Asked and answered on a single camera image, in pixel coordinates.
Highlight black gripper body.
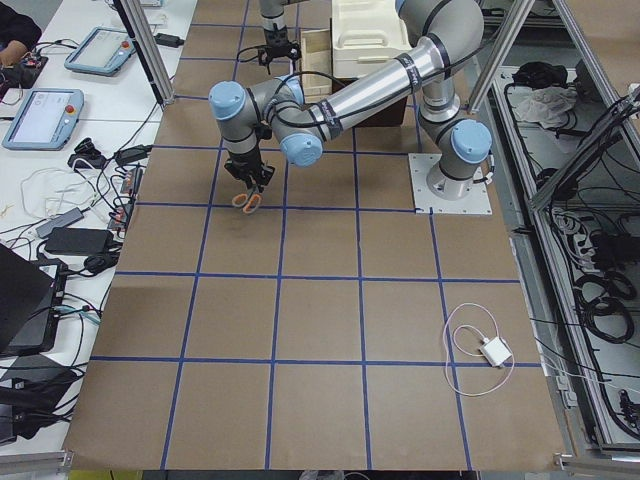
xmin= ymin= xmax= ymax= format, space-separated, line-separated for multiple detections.
xmin=258 ymin=29 xmax=300 ymax=62
xmin=224 ymin=152 xmax=275 ymax=188

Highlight orange handled scissors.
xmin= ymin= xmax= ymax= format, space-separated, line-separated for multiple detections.
xmin=231 ymin=185 xmax=263 ymax=215

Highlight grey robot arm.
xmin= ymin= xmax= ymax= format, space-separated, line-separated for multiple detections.
xmin=258 ymin=0 xmax=302 ymax=72
xmin=208 ymin=1 xmax=484 ymax=191

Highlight dark brown drawer cabinet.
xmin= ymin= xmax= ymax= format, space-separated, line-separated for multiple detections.
xmin=331 ymin=78 xmax=407 ymax=127

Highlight cream plastic storage box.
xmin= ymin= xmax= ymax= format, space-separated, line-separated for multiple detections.
xmin=331 ymin=0 xmax=412 ymax=79

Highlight black power adapter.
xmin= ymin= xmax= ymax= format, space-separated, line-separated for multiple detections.
xmin=154 ymin=33 xmax=184 ymax=48

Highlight black webcam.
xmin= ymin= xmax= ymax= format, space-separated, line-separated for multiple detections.
xmin=67 ymin=137 xmax=107 ymax=170

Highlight far blue teach pendant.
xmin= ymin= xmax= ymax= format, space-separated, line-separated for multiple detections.
xmin=64 ymin=27 xmax=135 ymax=77

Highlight blue teach pendant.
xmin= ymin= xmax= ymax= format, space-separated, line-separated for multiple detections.
xmin=2 ymin=88 xmax=84 ymax=151
xmin=64 ymin=27 xmax=135 ymax=77

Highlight large black power brick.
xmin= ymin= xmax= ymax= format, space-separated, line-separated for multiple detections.
xmin=44 ymin=227 xmax=114 ymax=256

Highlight grey usb hub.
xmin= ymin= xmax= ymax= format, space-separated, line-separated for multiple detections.
xmin=36 ymin=207 xmax=84 ymax=239

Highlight near blue teach pendant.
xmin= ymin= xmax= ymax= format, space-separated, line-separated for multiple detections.
xmin=2 ymin=88 xmax=84 ymax=151

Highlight black laptop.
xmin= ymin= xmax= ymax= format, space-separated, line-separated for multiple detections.
xmin=1 ymin=246 xmax=67 ymax=357

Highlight white crumpled cloth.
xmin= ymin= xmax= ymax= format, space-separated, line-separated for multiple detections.
xmin=514 ymin=86 xmax=578 ymax=129

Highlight aluminium frame post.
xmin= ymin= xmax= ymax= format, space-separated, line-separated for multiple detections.
xmin=113 ymin=0 xmax=175 ymax=109

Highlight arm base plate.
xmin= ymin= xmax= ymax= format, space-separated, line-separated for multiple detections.
xmin=408 ymin=153 xmax=493 ymax=216

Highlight white charger with cable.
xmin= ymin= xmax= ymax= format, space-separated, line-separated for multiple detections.
xmin=441 ymin=302 xmax=516 ymax=398

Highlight coiled black cables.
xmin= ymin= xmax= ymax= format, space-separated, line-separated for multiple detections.
xmin=544 ymin=164 xmax=640 ymax=351

